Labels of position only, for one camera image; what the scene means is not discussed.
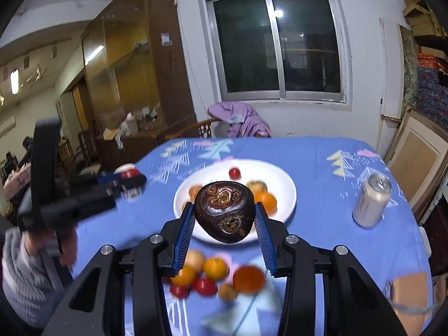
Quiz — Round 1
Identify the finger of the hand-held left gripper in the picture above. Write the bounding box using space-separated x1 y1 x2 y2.
104 176 147 197
80 171 122 186

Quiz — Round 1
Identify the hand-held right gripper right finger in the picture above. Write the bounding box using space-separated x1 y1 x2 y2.
254 201 408 336

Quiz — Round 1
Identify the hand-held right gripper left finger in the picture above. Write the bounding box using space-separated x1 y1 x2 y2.
42 201 197 336

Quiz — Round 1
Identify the orange mandarin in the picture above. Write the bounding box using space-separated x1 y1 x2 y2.
254 192 278 218
233 266 267 295

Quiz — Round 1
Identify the yellow speckled passionfruit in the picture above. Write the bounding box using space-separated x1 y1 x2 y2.
246 180 268 194

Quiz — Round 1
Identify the white plate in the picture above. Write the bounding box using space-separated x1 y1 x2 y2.
173 159 297 244

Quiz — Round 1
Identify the small tan longan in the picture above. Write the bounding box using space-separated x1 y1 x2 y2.
218 283 239 302

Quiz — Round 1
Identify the person's left forearm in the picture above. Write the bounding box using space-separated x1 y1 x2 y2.
0 229 74 328

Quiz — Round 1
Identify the person's left hand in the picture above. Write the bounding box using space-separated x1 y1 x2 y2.
58 224 78 266

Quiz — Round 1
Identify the white paper cup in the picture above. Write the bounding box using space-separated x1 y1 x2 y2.
117 163 144 202

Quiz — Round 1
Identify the pale yellow pear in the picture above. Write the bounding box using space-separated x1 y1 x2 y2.
184 250 206 274

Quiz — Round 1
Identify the dark wooden chair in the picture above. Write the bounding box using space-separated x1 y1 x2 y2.
77 129 99 169

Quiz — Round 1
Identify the orange yellow tomato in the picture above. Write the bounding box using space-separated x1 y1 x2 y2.
204 257 230 281

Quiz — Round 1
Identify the wooden armchair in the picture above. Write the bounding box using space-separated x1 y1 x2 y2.
164 119 225 142

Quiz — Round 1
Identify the blue printed tablecloth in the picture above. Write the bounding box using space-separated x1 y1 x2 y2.
70 137 435 336

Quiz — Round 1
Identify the wooden glass display cabinet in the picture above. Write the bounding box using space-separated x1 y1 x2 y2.
80 0 198 169

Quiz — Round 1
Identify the white drink can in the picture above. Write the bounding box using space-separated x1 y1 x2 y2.
353 174 393 228

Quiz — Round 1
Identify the purple jacket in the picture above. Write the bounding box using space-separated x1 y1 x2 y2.
207 101 273 139

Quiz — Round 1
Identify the framed picture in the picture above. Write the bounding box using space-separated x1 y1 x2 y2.
383 107 448 211

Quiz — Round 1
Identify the sliding glass window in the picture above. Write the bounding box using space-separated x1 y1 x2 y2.
198 0 352 111

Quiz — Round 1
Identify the white leaning board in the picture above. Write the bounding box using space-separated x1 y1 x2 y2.
380 17 403 123

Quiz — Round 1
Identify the green painted canvas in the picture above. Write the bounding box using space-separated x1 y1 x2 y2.
399 24 421 113

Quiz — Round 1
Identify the brown package with string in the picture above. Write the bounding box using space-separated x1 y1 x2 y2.
389 272 436 317

